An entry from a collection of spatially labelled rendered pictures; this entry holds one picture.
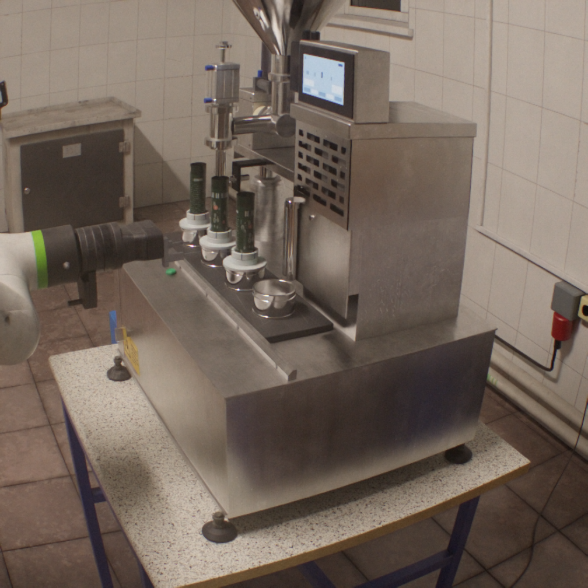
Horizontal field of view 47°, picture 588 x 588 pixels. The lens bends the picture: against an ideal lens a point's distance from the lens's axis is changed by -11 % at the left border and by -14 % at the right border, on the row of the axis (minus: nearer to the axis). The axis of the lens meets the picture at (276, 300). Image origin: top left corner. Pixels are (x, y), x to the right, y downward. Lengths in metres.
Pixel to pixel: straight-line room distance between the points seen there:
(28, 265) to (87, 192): 3.15
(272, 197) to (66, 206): 2.84
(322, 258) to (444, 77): 2.04
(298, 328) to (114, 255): 0.30
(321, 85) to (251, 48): 3.70
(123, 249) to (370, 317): 0.38
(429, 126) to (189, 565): 0.75
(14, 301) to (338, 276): 0.48
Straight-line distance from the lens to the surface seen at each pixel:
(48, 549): 2.27
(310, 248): 1.19
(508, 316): 2.97
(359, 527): 1.21
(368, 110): 1.04
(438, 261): 1.19
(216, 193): 1.34
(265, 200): 1.50
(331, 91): 1.07
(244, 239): 1.25
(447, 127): 1.13
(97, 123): 4.20
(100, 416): 1.47
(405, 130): 1.08
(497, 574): 2.23
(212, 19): 5.04
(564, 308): 2.62
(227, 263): 1.28
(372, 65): 1.03
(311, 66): 1.12
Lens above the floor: 1.56
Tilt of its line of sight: 25 degrees down
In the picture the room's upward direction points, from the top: 2 degrees clockwise
